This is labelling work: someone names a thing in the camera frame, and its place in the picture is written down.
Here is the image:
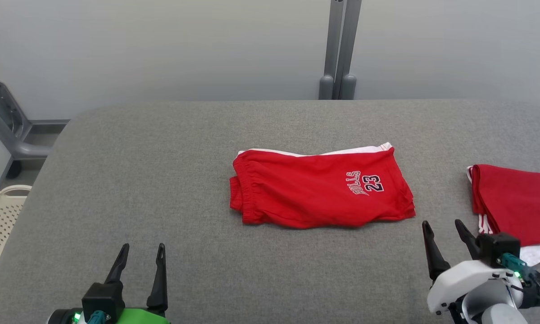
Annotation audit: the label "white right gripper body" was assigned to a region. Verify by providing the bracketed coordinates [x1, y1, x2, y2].
[427, 260, 507, 315]

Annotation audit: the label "red basketball shorts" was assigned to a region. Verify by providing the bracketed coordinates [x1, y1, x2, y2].
[229, 142, 417, 229]

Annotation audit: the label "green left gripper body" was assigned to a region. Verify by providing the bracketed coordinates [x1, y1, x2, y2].
[112, 307, 171, 324]

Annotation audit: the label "red and white basketball jersey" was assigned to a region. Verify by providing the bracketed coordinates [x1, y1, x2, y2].
[466, 164, 540, 267]

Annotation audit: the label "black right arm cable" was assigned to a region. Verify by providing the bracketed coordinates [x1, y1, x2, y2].
[497, 253, 540, 315]

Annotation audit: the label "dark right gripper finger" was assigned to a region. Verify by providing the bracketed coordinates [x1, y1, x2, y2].
[422, 220, 451, 281]
[454, 219, 481, 261]

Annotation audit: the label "grey metal post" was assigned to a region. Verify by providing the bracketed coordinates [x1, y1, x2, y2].
[318, 0, 363, 100]

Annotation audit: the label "grey metal frame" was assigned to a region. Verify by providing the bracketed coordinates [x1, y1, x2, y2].
[0, 54, 70, 159]

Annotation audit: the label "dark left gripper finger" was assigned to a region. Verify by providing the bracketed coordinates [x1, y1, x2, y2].
[146, 243, 169, 314]
[104, 243, 130, 285]

